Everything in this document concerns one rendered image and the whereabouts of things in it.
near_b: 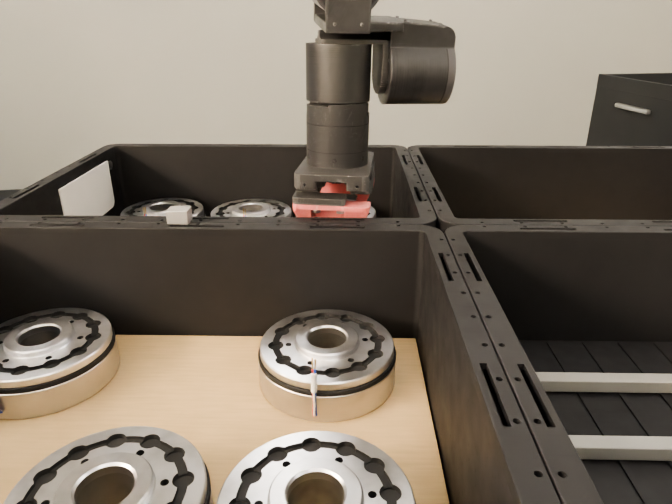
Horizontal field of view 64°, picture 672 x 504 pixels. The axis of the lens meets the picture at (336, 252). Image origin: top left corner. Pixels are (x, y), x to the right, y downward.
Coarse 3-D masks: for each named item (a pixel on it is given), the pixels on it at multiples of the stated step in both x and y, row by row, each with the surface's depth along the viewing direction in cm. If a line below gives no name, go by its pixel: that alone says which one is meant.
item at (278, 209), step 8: (240, 200) 72; (248, 200) 72; (256, 200) 72; (264, 200) 72; (272, 200) 72; (216, 208) 69; (224, 208) 70; (272, 208) 69; (280, 208) 70; (288, 208) 69; (216, 216) 66; (224, 216) 66; (232, 216) 66; (264, 216) 67; (272, 216) 66; (280, 216) 66; (288, 216) 67
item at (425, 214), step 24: (120, 144) 72; (144, 144) 72; (168, 144) 72; (192, 144) 72; (216, 144) 72; (240, 144) 72; (264, 144) 72; (288, 144) 72; (72, 168) 61; (408, 168) 61; (24, 192) 53; (0, 216) 46; (24, 216) 46; (48, 216) 46; (72, 216) 46; (96, 216) 46; (120, 216) 46; (144, 216) 46; (192, 216) 46; (432, 216) 46
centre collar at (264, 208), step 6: (240, 204) 69; (246, 204) 69; (252, 204) 69; (258, 204) 69; (264, 204) 69; (234, 210) 67; (240, 210) 67; (258, 210) 67; (264, 210) 67; (270, 210) 68; (240, 216) 66; (246, 216) 66; (252, 216) 66; (258, 216) 66
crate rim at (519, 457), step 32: (0, 224) 45; (32, 224) 45; (64, 224) 45; (96, 224) 45; (128, 224) 45; (160, 224) 45; (192, 224) 45; (224, 224) 45; (256, 224) 45; (288, 224) 45; (320, 224) 45; (352, 224) 45; (384, 224) 45; (448, 256) 39; (448, 288) 34; (480, 320) 31; (480, 352) 28; (480, 384) 25; (512, 416) 23; (512, 448) 22; (512, 480) 20; (544, 480) 20
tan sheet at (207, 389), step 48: (144, 336) 47; (192, 336) 47; (240, 336) 47; (144, 384) 41; (192, 384) 41; (240, 384) 41; (0, 432) 37; (48, 432) 37; (96, 432) 37; (192, 432) 37; (240, 432) 37; (288, 432) 37; (384, 432) 37; (432, 432) 37; (0, 480) 33; (432, 480) 33
